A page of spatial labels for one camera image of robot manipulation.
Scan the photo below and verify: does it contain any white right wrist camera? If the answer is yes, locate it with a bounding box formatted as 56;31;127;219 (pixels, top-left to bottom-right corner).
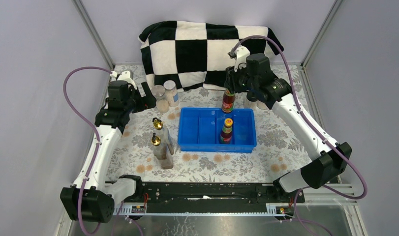
228;46;250;72

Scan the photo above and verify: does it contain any black and white checkered blanket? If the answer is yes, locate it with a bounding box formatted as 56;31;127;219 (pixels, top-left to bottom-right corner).
139;21;284;92

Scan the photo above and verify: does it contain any aluminium frame post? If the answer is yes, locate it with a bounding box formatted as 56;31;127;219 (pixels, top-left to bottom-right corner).
72;0;115;68
300;0;345;67

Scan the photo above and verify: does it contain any aluminium frame post right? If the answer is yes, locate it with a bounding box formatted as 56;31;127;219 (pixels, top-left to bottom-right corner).
300;0;345;67

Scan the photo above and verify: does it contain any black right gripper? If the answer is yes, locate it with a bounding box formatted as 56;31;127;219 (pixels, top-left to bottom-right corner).
224;60;258;94

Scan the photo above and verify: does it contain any aluminium frame post left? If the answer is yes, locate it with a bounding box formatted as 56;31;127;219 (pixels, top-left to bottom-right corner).
72;0;115;68

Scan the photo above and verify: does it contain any blue plastic divided bin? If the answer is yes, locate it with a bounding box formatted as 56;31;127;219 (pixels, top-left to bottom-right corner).
178;107;257;153

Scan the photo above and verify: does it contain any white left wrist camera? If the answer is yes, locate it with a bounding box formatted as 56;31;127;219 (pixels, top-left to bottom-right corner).
110;70;137;89

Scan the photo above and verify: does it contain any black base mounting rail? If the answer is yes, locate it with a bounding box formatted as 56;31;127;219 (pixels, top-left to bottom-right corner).
124;182;305;214

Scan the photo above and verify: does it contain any glass oil bottle gold stopper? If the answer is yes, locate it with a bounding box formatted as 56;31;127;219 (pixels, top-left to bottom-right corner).
151;133;174;170
152;118;175;155

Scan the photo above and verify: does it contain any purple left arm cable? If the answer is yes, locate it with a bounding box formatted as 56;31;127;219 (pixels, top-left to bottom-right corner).
62;66;114;236

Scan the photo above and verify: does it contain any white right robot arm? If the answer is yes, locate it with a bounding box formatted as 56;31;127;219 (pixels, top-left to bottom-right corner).
224;52;352;203

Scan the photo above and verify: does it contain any glass oil bottle gold stopper near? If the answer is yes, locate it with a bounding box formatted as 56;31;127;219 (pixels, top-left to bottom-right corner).
151;133;174;170

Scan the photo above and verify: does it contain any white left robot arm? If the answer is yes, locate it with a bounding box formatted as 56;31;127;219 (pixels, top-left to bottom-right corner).
60;80;156;223

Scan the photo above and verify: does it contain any floral patterned tablecloth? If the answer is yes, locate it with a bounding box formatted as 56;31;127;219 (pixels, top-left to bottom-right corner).
106;88;310;182

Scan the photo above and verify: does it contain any sauce bottle yellow cap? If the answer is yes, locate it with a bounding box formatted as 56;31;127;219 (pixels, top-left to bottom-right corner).
221;89;236;113
219;118;233;144

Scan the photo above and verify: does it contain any glass oil bottle gold stopper far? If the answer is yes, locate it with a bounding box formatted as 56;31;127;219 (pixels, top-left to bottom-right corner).
152;118;175;155

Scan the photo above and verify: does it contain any seed shaker black cap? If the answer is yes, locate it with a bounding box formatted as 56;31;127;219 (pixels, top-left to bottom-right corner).
257;101;268;110
244;91;258;109

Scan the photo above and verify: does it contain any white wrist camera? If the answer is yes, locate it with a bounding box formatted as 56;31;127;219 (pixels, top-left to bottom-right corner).
110;70;137;89
228;46;250;72

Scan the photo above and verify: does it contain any clear jar with steel lid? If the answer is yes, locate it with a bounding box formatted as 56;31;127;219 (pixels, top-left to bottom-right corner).
151;85;169;113

